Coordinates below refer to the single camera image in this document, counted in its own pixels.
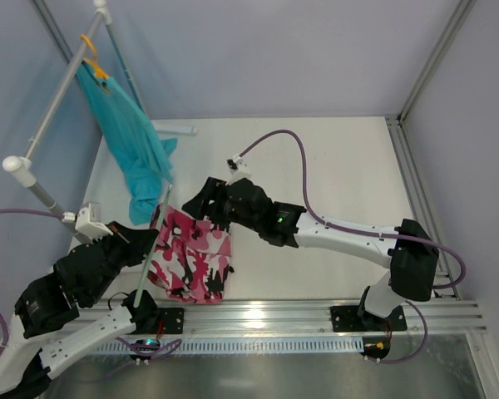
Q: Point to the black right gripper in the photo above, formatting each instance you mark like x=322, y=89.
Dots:
x=216, y=199

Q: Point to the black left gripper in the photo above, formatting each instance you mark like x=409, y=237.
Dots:
x=119, y=239

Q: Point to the pink camouflage trousers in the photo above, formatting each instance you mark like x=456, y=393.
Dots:
x=192, y=258

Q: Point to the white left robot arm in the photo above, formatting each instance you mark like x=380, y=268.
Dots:
x=35, y=349

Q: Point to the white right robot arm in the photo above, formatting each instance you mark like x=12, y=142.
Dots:
x=404, y=251

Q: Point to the orange plastic hanger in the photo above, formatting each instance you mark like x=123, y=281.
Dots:
x=92, y=61

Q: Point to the turquoise t-shirt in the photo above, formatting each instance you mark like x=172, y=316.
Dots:
x=142, y=156

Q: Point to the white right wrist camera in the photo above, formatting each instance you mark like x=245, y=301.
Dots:
x=238, y=168

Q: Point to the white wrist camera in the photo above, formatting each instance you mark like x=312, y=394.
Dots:
x=86, y=224
x=238, y=168

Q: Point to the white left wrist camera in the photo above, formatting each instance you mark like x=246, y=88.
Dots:
x=86, y=224

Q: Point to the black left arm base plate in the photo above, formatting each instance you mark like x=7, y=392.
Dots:
x=168, y=321

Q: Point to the aluminium frame rail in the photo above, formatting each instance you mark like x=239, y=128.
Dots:
x=312, y=318

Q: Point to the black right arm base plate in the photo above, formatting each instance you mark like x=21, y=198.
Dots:
x=345, y=318

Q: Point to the grey slotted cable duct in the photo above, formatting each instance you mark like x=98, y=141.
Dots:
x=268, y=345

